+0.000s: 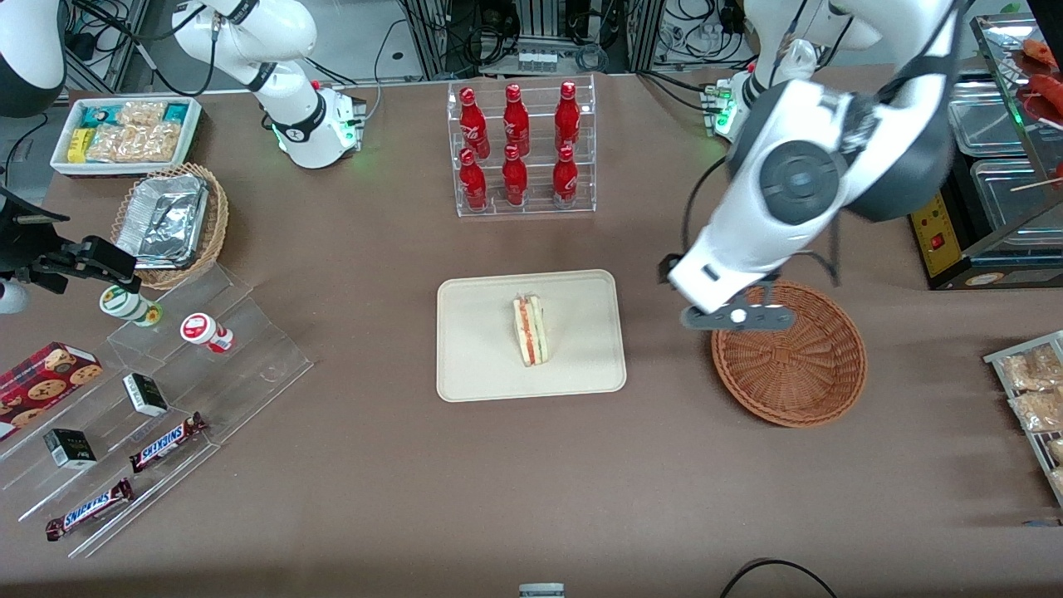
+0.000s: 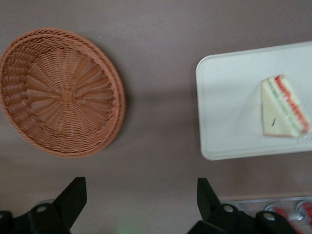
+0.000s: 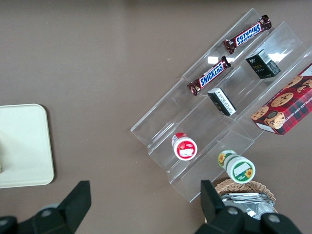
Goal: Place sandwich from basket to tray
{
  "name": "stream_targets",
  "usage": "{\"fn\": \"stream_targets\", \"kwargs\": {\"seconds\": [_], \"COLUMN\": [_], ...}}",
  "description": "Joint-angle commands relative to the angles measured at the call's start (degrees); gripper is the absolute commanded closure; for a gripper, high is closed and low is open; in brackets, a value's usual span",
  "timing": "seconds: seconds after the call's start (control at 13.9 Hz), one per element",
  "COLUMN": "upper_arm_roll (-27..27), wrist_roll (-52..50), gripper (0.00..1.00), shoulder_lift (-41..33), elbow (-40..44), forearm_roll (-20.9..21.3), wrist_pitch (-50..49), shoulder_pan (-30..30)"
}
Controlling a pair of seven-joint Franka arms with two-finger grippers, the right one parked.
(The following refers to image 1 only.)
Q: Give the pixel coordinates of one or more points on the red tartan cookie box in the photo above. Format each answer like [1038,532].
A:
[41,386]

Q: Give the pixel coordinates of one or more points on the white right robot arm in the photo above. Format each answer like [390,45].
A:
[303,133]

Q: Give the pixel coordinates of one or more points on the teal snack pack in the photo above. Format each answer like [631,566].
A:
[175,112]
[95,116]

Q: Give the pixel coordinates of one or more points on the silver foil packet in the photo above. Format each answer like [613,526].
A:
[162,220]

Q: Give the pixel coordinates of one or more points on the tray of packaged snacks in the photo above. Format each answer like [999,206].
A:
[996,361]

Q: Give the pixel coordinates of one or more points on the light wicker basket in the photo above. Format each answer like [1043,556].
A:
[213,241]

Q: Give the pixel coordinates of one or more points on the yellow snack pack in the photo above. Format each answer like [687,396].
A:
[80,145]

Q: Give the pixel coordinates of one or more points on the green label yogurt bottle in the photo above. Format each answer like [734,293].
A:
[129,305]

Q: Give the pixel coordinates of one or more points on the large clear cracker bag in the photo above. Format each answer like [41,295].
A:
[137,143]

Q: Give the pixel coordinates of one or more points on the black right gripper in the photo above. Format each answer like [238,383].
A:
[18,247]

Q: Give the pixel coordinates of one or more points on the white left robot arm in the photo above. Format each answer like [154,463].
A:
[747,249]

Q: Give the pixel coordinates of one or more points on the small black box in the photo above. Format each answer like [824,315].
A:
[71,448]
[146,394]

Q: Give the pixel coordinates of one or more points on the brown round wicker basket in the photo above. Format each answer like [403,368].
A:
[789,374]

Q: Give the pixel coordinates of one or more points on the small clear cracker bag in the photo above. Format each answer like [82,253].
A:
[141,114]

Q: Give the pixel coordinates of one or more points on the black food warmer machine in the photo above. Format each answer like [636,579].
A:
[937,241]

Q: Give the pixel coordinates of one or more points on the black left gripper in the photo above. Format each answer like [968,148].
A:
[665,265]

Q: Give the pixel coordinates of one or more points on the clear acrylic bottle rack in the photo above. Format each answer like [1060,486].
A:
[540,116]

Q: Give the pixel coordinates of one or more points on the triangular sandwich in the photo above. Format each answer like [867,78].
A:
[531,332]

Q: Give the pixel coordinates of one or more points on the red label yogurt bottle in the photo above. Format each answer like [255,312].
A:
[203,330]

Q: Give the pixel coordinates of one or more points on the red cola bottle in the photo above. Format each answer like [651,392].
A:
[473,183]
[516,116]
[514,178]
[567,112]
[565,178]
[472,120]

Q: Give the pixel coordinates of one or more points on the small grey object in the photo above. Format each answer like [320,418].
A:
[541,591]

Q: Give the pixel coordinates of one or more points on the Snickers chocolate bar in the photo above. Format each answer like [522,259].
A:
[166,443]
[90,509]

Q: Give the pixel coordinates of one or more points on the beige plastic tray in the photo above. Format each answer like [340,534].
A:
[482,349]

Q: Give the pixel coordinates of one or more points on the aluminium frame rack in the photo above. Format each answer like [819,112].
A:
[428,37]

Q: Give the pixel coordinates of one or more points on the clear acrylic step shelf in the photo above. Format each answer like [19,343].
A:
[257,374]
[33,490]

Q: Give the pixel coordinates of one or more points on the white plastic snack bin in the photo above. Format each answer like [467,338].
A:
[124,169]

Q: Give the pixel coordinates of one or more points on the clear bag of snacks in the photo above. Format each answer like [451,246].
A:
[1058,483]
[1056,451]
[1034,368]
[1038,411]

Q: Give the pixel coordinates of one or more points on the stainless steel pan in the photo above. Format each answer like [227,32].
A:
[988,120]
[1017,199]

